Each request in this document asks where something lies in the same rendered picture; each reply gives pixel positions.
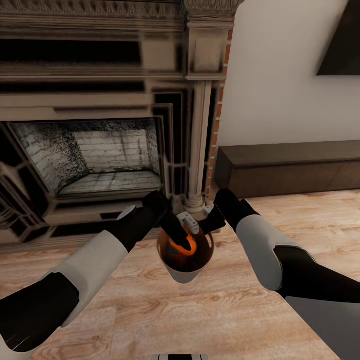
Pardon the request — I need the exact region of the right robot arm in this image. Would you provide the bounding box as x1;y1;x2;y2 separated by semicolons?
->
198;188;360;360

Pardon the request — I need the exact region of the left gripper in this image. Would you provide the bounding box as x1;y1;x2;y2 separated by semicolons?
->
162;216;192;252

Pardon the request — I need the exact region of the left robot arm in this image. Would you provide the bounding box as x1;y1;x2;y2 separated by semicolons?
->
0;190;200;360

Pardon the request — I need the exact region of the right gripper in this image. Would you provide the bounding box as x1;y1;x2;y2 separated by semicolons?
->
198;212;226;234

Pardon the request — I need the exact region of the trash can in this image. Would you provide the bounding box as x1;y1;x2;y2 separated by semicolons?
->
157;224;215;284

